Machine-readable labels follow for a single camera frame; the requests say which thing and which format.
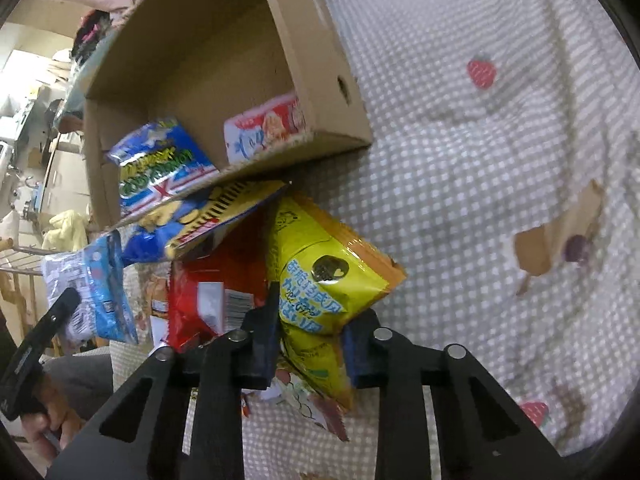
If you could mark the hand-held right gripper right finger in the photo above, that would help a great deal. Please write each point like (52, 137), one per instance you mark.
(357, 355)

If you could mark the cardboard box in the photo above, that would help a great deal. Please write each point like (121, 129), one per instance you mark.
(210, 35)

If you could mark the grey trouser leg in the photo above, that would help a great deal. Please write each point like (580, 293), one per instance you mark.
(85, 375)

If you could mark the white brown printed snack packet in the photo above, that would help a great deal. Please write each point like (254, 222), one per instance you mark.
(300, 400)

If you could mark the blue yellow bear snack packet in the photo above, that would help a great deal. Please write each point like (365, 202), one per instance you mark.
(235, 200)

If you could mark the red white snack packet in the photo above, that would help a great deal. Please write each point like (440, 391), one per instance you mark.
(260, 130)

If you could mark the metal rack rail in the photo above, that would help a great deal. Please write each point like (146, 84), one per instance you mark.
(25, 255)

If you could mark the light blue white snack packet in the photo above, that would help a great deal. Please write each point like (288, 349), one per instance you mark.
(100, 280)

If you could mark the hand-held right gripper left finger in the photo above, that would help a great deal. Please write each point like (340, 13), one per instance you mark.
(267, 355)

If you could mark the pale yellow cloth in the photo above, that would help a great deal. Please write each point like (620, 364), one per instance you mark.
(65, 225)

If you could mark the person's left hand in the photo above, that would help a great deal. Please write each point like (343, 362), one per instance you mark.
(55, 425)

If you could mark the blue flag-print snack packet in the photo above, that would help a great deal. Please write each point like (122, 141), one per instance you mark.
(160, 160)

